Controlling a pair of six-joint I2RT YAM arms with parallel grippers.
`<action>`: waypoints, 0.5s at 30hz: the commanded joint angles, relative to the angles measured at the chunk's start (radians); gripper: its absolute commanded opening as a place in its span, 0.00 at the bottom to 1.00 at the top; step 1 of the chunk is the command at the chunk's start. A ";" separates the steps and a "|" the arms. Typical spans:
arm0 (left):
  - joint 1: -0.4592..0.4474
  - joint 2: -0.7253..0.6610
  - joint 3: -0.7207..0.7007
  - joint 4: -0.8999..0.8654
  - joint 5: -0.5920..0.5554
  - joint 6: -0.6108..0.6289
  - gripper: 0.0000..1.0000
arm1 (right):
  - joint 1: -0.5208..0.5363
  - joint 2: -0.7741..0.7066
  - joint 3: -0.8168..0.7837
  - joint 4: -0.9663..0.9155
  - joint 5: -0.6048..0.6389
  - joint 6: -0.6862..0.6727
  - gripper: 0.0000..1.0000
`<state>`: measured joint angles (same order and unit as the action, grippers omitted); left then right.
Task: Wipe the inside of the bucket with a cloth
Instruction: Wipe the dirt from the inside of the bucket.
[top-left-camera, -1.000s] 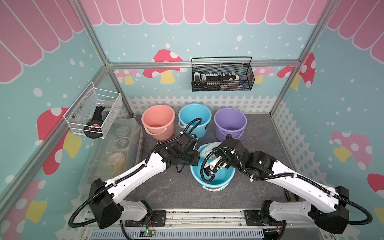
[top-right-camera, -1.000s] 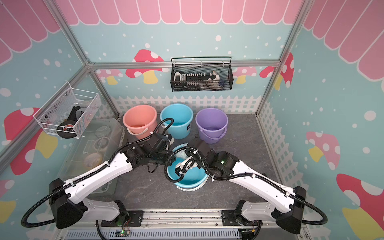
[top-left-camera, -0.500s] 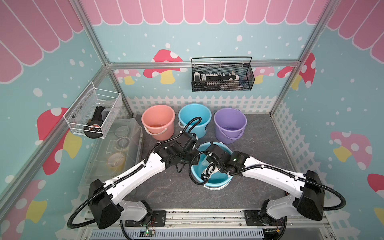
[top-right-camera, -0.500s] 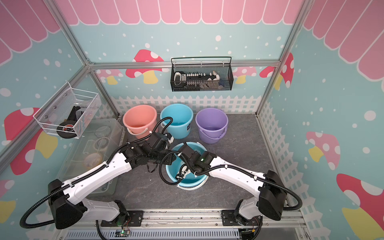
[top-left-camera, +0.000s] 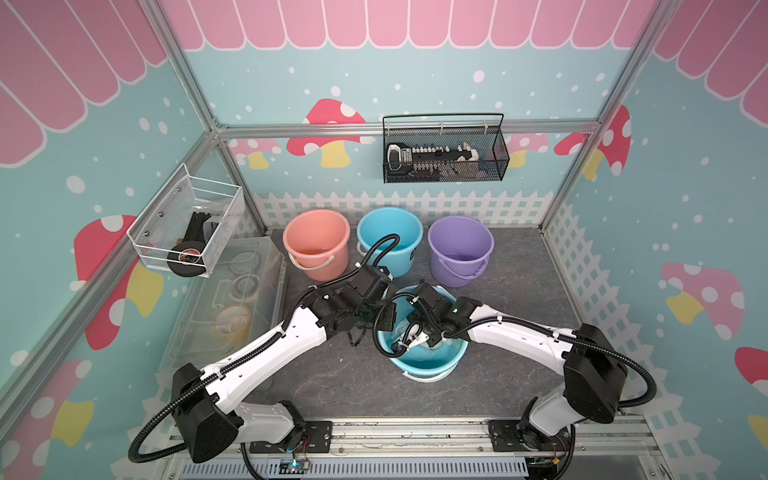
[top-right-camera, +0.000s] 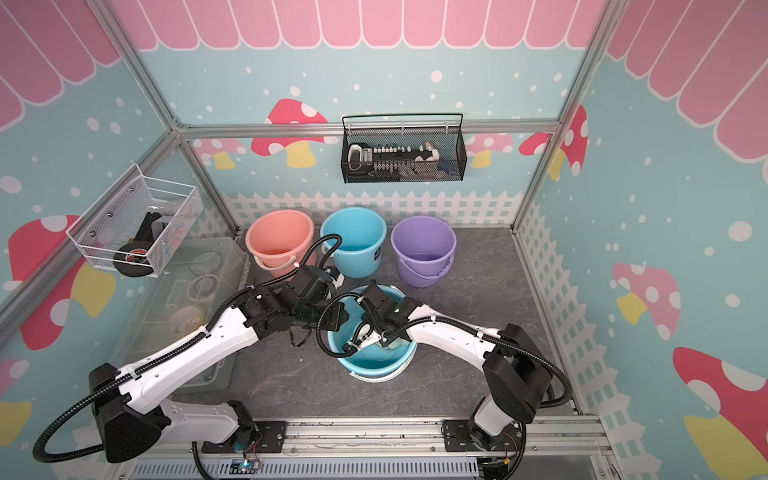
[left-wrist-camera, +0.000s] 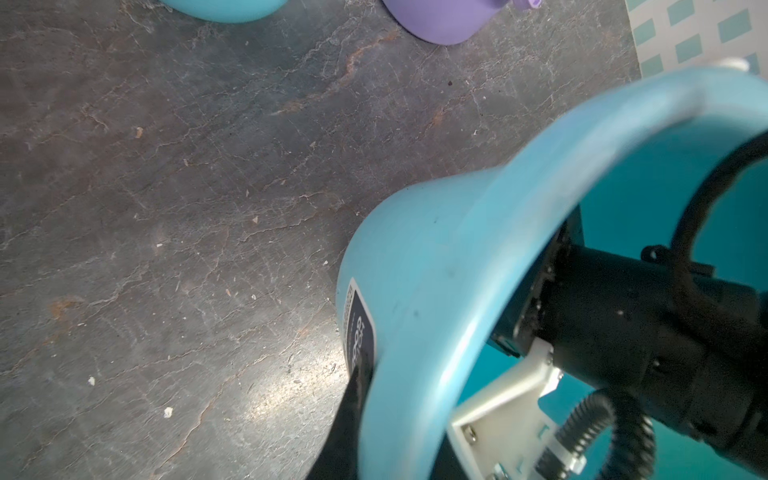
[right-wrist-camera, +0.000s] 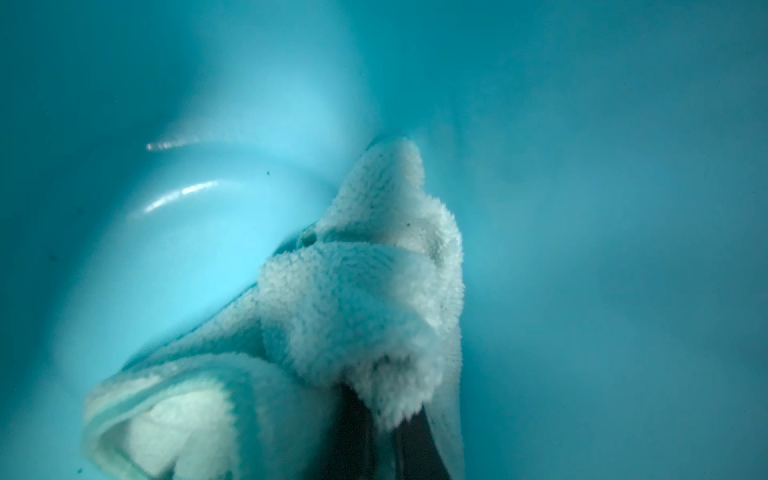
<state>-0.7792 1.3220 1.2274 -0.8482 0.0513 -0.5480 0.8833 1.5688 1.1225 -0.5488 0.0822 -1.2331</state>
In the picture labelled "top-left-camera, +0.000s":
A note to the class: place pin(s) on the black wire mesh basket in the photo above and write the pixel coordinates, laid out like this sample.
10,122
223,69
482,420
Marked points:
460,147

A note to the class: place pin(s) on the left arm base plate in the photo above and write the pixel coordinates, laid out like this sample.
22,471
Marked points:
311,437

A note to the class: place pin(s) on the blue bucket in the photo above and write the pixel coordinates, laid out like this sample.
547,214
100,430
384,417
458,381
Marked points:
391,220
422,365

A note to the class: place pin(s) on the pink plastic bucket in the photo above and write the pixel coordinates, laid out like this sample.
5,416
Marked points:
317,244

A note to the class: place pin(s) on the black tape dispenser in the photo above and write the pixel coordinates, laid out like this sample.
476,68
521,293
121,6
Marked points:
185,259

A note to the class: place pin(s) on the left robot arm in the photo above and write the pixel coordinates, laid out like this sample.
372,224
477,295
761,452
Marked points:
211,411

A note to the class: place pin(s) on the white wire basket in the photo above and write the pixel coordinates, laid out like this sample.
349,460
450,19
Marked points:
163,222

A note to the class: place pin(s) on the purple bucket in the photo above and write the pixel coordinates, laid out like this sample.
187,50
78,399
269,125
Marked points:
460,250

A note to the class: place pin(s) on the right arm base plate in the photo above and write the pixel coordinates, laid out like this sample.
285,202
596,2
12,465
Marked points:
514,435

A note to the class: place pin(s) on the clear plastic storage box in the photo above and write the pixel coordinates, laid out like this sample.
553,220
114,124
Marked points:
240,301

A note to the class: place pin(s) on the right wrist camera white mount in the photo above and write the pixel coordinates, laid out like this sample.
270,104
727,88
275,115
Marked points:
413,329

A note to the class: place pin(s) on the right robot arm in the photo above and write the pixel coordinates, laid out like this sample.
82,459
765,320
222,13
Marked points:
592,379

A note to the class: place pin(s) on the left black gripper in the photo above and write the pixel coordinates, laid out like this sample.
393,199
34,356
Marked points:
387,324

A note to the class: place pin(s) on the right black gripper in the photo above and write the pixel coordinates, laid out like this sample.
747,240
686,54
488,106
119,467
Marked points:
412,315

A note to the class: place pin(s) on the light green cloth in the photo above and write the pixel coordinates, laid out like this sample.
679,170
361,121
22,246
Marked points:
416,342

